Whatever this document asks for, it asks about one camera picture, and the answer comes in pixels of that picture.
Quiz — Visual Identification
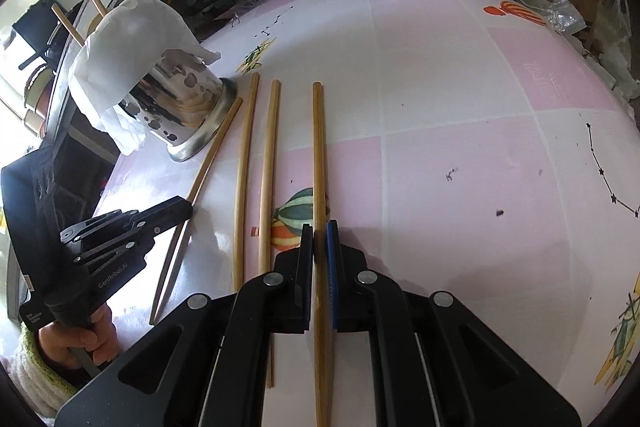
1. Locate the black box appliance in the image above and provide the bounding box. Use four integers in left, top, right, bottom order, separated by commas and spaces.
10, 0, 87, 75

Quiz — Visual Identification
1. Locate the steel holder with white bag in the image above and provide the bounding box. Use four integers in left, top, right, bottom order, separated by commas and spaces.
67, 0, 222, 156

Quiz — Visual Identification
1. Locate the person's left hand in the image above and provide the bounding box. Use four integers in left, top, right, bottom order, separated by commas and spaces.
37, 304, 119, 368

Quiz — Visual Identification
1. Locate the steel utensil holder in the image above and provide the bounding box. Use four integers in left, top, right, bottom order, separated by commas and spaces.
117, 59, 242, 164

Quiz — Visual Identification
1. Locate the plastic bag with handles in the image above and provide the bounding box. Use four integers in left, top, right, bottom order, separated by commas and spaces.
592, 0, 635, 75

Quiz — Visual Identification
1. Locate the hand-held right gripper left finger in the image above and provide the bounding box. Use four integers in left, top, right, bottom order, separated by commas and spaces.
55, 223, 315, 427

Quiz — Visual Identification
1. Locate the crumpled clear plastic bag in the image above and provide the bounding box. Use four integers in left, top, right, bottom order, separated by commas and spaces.
547, 0, 590, 38

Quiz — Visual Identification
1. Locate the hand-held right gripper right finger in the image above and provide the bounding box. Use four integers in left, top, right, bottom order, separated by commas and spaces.
325, 220, 583, 427

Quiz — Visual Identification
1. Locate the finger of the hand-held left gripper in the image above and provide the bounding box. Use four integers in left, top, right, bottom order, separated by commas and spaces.
60, 196, 193, 245
75, 229, 161, 269

